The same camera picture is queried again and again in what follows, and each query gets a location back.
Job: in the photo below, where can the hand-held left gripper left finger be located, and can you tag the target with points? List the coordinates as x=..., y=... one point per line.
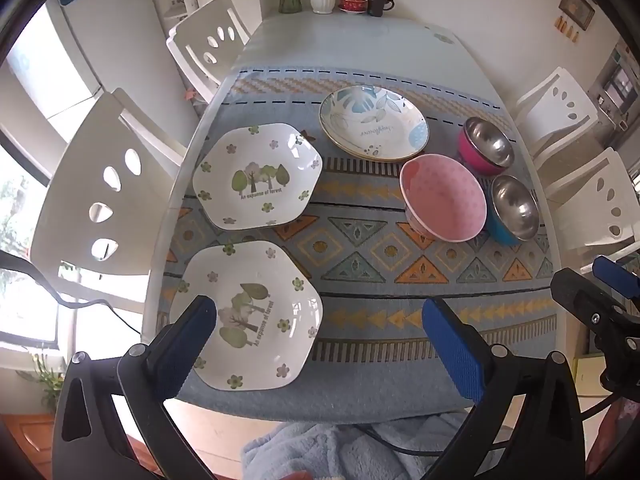
x=190, y=330

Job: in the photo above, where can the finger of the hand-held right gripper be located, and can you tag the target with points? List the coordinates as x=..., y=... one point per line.
x=585, y=300
x=617, y=280

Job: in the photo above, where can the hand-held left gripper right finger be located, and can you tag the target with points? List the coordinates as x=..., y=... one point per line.
x=450, y=345

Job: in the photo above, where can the hexagonal tree print plate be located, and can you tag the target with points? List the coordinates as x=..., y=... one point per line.
x=270, y=270
x=225, y=160

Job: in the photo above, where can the blue steel bowl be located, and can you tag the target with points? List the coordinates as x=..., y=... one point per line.
x=515, y=207

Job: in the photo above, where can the pink ceramic bowl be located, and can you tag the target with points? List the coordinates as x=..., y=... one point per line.
x=445, y=200

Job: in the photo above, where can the pink steel bowl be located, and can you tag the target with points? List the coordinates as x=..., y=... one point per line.
x=487, y=142

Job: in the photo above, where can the round blue floral plate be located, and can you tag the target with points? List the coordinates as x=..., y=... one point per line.
x=360, y=155
x=375, y=115

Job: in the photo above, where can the person's right forearm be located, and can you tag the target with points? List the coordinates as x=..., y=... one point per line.
x=617, y=425

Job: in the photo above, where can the white dining chair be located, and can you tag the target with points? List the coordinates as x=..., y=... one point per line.
x=75, y=180
x=590, y=185
x=550, y=105
x=200, y=30

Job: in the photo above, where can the patterned blue table mat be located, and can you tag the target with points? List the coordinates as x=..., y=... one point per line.
x=360, y=280

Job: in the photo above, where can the light blue fleece clothing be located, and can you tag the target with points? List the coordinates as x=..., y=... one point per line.
x=350, y=450

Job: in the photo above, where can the green potted plant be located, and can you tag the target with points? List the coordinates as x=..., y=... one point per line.
x=45, y=385

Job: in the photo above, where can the wooden cabinet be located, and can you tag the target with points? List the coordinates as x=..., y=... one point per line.
x=25, y=440

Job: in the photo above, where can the black framed window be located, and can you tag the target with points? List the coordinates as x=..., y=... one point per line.
x=15, y=210

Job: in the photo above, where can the dark brown mug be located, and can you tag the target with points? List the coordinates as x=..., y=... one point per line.
x=376, y=5

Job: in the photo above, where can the red lidded teacup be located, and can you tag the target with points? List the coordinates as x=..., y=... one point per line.
x=352, y=1

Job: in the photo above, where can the orange wall decals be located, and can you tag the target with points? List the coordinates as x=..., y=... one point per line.
x=567, y=30

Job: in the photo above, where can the small framed wall picture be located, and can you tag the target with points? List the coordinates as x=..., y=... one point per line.
x=576, y=6

